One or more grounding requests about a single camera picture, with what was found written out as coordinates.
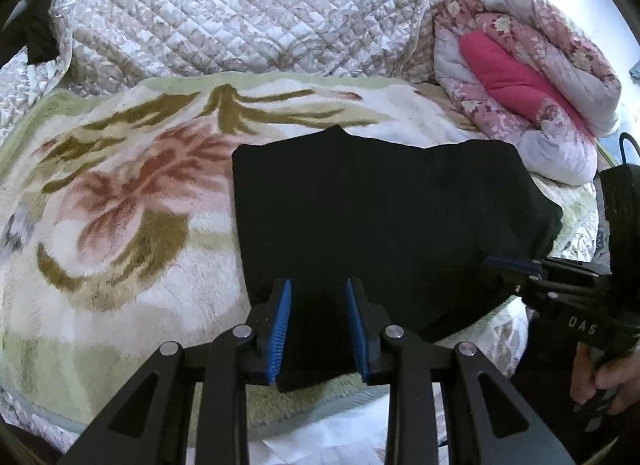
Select quilted leaf-print bedspread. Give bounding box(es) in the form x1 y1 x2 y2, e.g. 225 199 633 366
0 0 481 110

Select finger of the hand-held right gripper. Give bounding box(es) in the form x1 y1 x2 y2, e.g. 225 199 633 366
492 275 566 312
484 254 608 281

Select pink floral comforter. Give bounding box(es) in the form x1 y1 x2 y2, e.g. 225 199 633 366
432 0 623 186

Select black cable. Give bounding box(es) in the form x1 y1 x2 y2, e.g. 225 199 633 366
619 131 640 168

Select floral fleece blanket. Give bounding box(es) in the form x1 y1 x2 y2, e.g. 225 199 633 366
0 70 601 451

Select black pants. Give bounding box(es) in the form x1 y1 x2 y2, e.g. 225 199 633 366
231 126 565 393

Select person's right hand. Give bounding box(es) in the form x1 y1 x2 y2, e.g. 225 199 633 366
570 342 640 416

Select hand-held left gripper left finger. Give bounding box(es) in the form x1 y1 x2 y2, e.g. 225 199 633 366
60 279 293 465

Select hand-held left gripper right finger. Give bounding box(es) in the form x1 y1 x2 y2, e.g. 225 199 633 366
342 276 576 465

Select dark cloth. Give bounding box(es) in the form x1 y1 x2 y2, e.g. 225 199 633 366
20 0 61 66

